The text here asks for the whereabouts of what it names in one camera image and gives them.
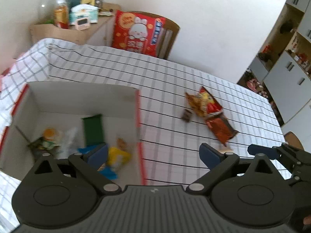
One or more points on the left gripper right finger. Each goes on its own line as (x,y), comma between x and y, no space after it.
(210,156)

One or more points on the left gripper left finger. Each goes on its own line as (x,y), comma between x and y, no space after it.
(96,155)

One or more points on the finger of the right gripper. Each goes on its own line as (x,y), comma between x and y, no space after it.
(271,153)

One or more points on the beige sausage stick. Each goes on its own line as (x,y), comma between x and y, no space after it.
(225,150)

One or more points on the blue snack packet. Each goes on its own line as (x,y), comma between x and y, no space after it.
(107,172)

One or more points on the yellow snack packet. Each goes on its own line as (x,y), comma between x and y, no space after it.
(117,158)

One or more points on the green snack packet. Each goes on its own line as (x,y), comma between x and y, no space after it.
(93,130)

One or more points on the dark red snack packet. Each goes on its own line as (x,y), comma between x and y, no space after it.
(221,128)

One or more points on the egg picture snack packet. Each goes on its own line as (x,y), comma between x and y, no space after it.
(48,142)

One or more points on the red yellow chip bag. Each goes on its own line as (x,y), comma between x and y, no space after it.
(203,103)

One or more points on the wooden chair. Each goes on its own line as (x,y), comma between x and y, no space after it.
(293,140)
(166,38)

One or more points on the small brown candy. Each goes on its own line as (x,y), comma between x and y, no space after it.
(187,115)

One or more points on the checkered white tablecloth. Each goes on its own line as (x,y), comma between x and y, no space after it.
(170,147)

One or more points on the shoes on floor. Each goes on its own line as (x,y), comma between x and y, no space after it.
(249,81)

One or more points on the red and white cardboard box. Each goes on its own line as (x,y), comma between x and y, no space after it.
(63,105)

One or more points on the grey white wardrobe cabinet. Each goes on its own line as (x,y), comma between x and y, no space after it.
(282,65)

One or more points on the wooden side cabinet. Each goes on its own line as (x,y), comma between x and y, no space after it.
(99,34)

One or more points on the pink cloth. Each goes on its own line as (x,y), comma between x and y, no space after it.
(4,73)

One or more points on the red rabbit cushion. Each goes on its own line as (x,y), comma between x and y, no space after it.
(136,32)

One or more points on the white digital timer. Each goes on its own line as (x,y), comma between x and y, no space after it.
(82,23)

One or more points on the tissue pack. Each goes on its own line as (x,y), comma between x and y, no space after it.
(83,11)

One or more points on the orange drink bottle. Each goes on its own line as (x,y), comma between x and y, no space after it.
(61,14)

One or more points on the glass dome jar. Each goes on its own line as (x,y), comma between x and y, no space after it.
(45,10)

